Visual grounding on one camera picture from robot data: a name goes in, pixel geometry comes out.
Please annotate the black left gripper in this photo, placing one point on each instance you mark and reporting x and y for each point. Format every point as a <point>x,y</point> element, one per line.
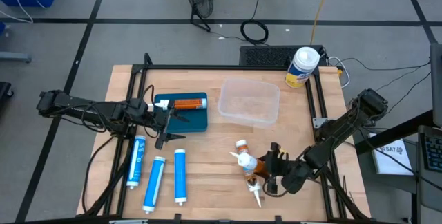
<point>161,123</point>

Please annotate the grey metal floor foot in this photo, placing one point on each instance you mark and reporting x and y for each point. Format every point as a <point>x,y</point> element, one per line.
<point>14,57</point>

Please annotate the clear plastic container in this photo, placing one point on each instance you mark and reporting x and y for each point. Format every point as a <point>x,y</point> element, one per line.
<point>248,101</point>

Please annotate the white printed paper sheet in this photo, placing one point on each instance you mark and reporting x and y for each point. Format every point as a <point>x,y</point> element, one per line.
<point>390,161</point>

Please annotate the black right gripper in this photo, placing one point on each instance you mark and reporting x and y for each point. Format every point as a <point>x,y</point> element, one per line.
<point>293,177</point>

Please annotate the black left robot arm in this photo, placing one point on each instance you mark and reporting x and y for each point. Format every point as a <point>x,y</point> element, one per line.
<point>79,108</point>

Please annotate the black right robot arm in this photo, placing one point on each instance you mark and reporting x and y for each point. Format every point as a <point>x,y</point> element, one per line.
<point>345,123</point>

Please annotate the orange sealant tube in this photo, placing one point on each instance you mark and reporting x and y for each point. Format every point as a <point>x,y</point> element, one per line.
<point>247,161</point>
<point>188,103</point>
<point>242,147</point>

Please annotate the black diagonal desk bar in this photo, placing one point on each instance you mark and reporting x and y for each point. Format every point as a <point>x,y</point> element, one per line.
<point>397,134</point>

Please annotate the black aluminium table frame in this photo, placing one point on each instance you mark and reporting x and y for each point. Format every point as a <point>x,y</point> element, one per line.
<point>224,67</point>

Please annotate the grey computer monitor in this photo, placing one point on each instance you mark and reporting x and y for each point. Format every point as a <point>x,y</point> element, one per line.
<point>436,85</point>

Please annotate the black object at floor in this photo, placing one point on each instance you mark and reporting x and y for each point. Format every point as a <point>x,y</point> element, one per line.
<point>4,91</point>

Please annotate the teal plastic tray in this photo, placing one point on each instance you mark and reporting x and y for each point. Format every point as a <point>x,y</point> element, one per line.
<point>193,120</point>

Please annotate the Lysol wipes canister white lid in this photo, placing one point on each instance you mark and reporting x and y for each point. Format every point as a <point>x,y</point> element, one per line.
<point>302,66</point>

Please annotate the black computer keyboard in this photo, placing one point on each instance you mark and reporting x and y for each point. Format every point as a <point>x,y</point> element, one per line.
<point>433,151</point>

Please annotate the yellow gripper tag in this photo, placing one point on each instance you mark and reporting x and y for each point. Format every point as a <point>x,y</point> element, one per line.
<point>284,152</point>

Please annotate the blue silicone tube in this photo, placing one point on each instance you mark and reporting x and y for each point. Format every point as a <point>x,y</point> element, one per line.
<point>135,161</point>
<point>180,177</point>
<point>153,184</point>

